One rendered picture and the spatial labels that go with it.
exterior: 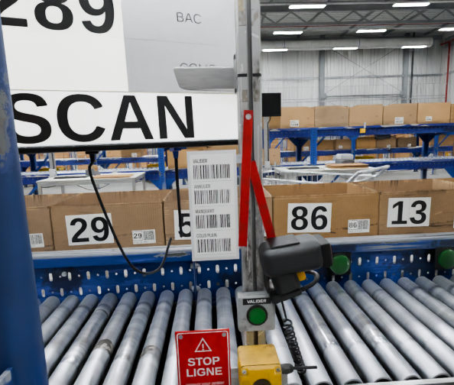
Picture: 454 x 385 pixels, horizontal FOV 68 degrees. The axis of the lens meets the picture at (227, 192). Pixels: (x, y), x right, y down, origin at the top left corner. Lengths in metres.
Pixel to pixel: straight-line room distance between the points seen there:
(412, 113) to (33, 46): 6.31
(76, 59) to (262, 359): 0.61
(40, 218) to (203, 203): 0.85
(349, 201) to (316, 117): 4.73
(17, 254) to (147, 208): 1.03
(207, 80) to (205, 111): 0.06
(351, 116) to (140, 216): 5.27
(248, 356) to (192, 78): 0.53
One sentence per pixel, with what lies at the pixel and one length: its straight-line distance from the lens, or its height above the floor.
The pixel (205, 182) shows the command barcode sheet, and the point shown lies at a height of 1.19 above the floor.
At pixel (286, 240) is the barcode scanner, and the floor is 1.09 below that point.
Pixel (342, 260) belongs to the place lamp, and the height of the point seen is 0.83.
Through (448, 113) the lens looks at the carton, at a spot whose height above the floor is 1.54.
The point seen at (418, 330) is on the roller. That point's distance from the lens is 1.09.
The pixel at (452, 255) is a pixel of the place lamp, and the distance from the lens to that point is 1.46.
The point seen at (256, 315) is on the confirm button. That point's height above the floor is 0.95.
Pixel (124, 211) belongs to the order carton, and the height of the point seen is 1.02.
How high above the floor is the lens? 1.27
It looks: 9 degrees down
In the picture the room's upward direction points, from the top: 2 degrees counter-clockwise
